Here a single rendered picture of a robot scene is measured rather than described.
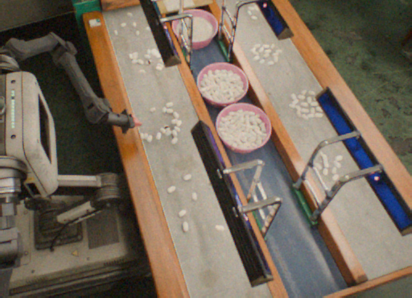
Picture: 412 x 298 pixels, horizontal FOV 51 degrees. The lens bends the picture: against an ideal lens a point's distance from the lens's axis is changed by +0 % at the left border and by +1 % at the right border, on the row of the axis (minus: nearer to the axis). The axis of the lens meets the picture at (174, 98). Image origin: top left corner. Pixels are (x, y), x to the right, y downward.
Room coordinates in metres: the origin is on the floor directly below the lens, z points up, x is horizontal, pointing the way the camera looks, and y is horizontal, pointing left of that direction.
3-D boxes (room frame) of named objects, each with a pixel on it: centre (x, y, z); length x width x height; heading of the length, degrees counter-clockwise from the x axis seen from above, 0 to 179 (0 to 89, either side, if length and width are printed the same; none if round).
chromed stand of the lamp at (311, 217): (0.77, -0.65, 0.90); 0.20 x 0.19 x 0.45; 17
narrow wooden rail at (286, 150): (1.27, -0.46, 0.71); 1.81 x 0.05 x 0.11; 17
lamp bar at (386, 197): (0.80, -0.73, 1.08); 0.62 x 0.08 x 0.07; 17
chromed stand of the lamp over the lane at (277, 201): (0.65, -0.27, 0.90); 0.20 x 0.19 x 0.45; 17
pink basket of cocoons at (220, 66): (1.38, -0.25, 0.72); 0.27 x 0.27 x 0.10
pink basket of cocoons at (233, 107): (1.12, -0.34, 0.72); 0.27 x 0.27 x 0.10
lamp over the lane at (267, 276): (0.63, -0.19, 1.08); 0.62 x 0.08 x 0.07; 17
